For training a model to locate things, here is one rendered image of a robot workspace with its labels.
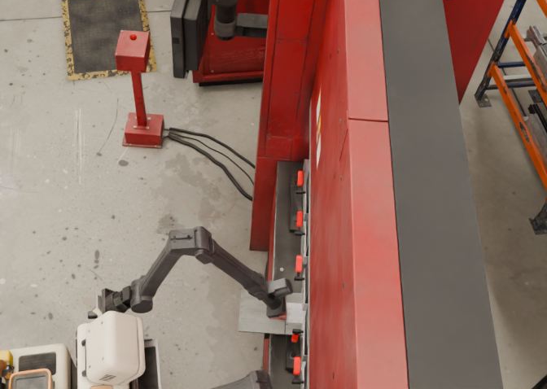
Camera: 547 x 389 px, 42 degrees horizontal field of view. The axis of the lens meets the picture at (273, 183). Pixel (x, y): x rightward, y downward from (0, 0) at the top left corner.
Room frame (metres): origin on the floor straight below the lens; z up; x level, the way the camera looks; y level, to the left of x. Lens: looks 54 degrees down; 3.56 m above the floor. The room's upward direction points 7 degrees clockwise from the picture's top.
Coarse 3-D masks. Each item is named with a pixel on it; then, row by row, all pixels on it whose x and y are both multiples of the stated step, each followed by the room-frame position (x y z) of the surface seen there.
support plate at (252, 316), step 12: (252, 300) 1.26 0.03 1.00; (288, 300) 1.27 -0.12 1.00; (300, 300) 1.28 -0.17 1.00; (240, 312) 1.20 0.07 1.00; (252, 312) 1.21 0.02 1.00; (264, 312) 1.21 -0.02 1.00; (240, 324) 1.15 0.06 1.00; (252, 324) 1.16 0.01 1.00; (264, 324) 1.16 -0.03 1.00; (276, 324) 1.17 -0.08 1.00; (288, 324) 1.17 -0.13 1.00; (300, 324) 1.18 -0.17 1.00
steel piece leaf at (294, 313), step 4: (288, 304) 1.26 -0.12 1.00; (292, 304) 1.26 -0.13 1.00; (296, 304) 1.26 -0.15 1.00; (300, 304) 1.26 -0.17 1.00; (288, 308) 1.24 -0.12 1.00; (292, 308) 1.24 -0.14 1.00; (296, 308) 1.24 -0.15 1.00; (300, 308) 1.24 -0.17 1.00; (288, 312) 1.22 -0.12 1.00; (292, 312) 1.23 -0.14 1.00; (296, 312) 1.23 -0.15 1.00; (300, 312) 1.23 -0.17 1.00; (304, 312) 1.23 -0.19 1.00; (288, 316) 1.21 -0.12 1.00; (292, 316) 1.21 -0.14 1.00; (296, 316) 1.21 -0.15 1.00; (300, 316) 1.21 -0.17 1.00; (304, 316) 1.22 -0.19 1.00; (288, 320) 1.19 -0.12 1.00; (292, 320) 1.19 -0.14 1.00; (296, 320) 1.19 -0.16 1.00; (300, 320) 1.20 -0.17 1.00
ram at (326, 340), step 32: (320, 64) 1.96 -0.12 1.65; (320, 128) 1.65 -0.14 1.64; (320, 160) 1.50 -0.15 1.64; (320, 192) 1.37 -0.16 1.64; (320, 224) 1.24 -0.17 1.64; (320, 256) 1.12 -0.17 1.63; (320, 288) 1.01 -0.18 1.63; (320, 320) 0.91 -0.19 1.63; (320, 352) 0.81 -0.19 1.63; (320, 384) 0.72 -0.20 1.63
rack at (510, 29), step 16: (544, 0) 3.30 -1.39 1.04; (512, 16) 3.50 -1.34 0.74; (512, 32) 3.44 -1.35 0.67; (496, 48) 3.52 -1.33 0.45; (496, 64) 3.48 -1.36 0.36; (512, 64) 3.53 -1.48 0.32; (528, 64) 3.17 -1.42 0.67; (496, 80) 3.39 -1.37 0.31; (512, 80) 3.37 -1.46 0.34; (528, 80) 3.40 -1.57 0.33; (544, 80) 3.02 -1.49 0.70; (480, 96) 3.48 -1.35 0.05; (544, 96) 2.93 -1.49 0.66; (512, 112) 3.11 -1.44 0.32; (528, 144) 2.85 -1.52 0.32; (544, 176) 2.61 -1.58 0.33; (544, 208) 2.48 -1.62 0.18; (544, 224) 2.50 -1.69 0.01
